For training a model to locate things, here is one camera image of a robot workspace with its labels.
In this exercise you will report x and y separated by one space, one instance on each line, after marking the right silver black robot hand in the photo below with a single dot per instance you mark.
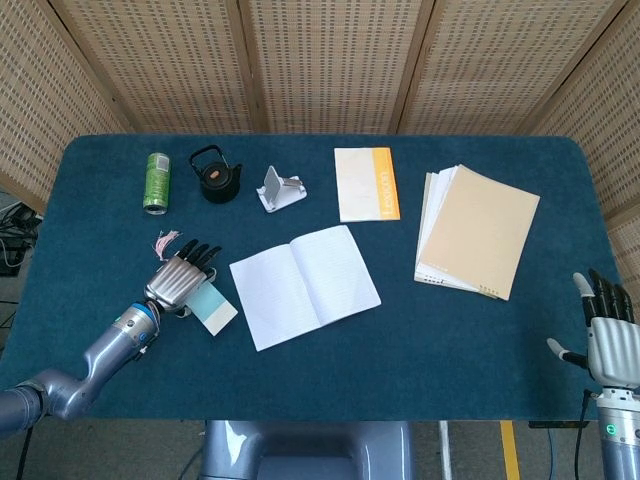
612 350

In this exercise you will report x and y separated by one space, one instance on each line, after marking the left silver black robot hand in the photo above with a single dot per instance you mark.
175 285

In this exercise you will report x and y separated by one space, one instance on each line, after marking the blue white bookmark pink tassel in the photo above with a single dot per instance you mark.
212 310

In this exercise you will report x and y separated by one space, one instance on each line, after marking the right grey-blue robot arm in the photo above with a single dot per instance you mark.
617 440

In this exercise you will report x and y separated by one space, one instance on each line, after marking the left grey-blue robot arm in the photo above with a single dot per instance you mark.
100 350

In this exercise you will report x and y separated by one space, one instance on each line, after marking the black bar under table edge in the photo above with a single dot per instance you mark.
555 425

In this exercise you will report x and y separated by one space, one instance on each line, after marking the green drink can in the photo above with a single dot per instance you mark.
156 185

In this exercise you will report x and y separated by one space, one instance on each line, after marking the black cast iron teapot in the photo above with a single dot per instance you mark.
220 187

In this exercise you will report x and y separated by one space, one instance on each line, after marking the open lined notebook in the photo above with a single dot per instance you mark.
300 285

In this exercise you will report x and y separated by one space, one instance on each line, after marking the white folding phone stand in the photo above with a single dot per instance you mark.
280 200

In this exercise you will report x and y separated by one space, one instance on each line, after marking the yellow floor tape strip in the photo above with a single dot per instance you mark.
510 450

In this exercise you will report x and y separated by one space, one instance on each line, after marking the grey-blue robot torso base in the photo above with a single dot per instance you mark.
225 450

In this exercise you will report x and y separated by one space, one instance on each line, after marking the dark blue tablecloth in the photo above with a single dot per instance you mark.
320 380

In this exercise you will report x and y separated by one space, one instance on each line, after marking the tan kraft cover notebook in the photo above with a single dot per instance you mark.
480 225

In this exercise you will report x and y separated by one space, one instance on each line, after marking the white floor tape strip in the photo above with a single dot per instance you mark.
445 450

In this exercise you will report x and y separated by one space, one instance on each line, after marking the cream orange Lexicon notebook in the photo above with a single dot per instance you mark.
360 185

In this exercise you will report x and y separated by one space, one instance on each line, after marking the loose white paper sheets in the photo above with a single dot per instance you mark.
440 190

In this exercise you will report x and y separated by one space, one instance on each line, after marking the beige notebook under papers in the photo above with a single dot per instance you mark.
426 192

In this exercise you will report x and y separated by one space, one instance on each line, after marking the woven wooden folding screen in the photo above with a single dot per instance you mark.
330 65

